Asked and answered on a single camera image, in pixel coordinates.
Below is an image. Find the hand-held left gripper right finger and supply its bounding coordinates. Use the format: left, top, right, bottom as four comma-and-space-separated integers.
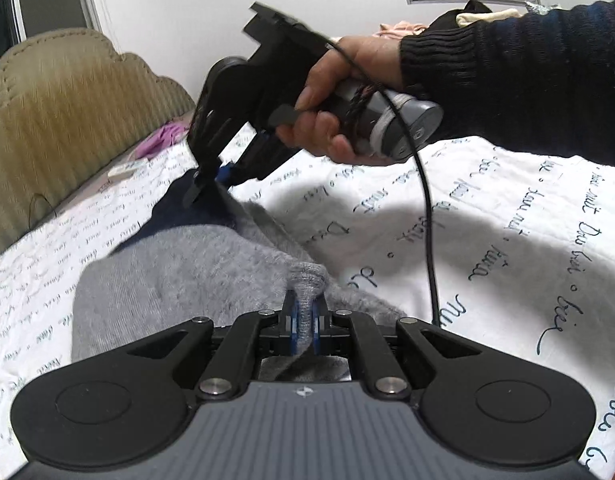
310, 292, 481, 401

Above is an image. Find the cream cloth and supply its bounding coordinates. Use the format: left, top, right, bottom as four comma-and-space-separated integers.
457, 7, 521, 26

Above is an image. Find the olive padded headboard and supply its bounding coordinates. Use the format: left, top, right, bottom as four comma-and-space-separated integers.
0, 27, 198, 266

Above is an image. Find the pink cloth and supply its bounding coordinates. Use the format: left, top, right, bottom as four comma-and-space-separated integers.
372, 21, 428, 41

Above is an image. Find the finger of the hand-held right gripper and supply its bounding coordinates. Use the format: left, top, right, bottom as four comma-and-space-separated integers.
214, 130, 298, 196
184, 105, 238, 208

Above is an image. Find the white script-printed blanket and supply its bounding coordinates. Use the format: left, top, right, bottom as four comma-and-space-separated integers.
0, 125, 615, 480

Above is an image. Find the person's right hand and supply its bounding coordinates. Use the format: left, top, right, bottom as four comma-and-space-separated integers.
276, 35, 405, 166

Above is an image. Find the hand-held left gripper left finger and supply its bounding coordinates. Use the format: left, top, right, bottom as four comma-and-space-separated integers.
120, 290, 300, 401

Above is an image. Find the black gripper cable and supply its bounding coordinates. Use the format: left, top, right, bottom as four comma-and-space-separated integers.
327, 35, 443, 328

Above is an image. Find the black cloth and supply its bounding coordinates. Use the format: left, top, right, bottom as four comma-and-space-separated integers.
426, 0, 493, 37

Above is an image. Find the purple cloth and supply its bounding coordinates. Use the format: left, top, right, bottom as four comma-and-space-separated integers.
136, 120, 190, 160

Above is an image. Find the navy grey-lined small garment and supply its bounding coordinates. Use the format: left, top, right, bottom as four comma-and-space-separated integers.
72, 167, 408, 383

